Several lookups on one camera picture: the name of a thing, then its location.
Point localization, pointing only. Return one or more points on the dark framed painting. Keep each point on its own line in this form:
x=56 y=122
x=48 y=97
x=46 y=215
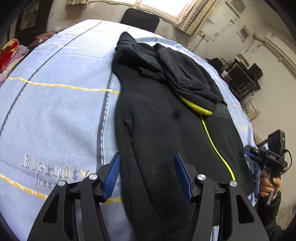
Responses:
x=32 y=21

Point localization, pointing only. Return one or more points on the white wall air conditioner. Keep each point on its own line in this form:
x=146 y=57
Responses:
x=284 y=53

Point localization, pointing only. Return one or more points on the person's right hand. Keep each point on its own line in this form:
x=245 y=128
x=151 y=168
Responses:
x=268 y=187

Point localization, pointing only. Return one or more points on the wall ventilation fan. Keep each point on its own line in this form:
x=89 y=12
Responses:
x=237 y=6

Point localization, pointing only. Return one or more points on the red floral blanket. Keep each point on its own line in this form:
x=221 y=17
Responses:
x=8 y=51

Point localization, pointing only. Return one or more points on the right striped curtain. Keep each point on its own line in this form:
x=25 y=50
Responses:
x=196 y=16

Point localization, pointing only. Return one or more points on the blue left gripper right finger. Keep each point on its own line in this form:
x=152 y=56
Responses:
x=183 y=176

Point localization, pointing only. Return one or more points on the black hoodie with yellow lining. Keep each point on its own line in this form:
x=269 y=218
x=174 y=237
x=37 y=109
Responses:
x=170 y=103

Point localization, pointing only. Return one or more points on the black desk with electronics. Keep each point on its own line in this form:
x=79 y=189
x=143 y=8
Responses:
x=241 y=80

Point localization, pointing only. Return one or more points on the light blue plaid bed sheet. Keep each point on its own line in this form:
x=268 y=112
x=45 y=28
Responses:
x=57 y=115

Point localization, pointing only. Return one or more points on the black office chair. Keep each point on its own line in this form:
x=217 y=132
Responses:
x=140 y=19

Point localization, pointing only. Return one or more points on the window with bright light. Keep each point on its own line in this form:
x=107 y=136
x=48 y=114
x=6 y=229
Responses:
x=171 y=10

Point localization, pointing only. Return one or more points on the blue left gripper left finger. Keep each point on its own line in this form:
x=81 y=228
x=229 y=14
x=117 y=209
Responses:
x=109 y=175

